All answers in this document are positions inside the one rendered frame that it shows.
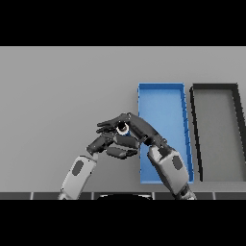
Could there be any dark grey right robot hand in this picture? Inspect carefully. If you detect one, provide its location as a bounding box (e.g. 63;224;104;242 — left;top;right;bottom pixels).
96;111;170;152

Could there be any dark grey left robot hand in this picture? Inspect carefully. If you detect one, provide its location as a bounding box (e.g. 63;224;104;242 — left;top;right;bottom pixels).
86;132;142;160

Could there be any blue pipe with pale ring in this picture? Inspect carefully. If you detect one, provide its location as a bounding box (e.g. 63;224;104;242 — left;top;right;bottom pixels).
115;121;132;136

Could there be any blue bin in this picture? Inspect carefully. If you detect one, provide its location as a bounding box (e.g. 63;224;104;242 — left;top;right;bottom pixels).
137;83;195;185

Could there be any dark grey bin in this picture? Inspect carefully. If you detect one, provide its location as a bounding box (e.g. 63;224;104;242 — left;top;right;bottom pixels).
189;83;246;183

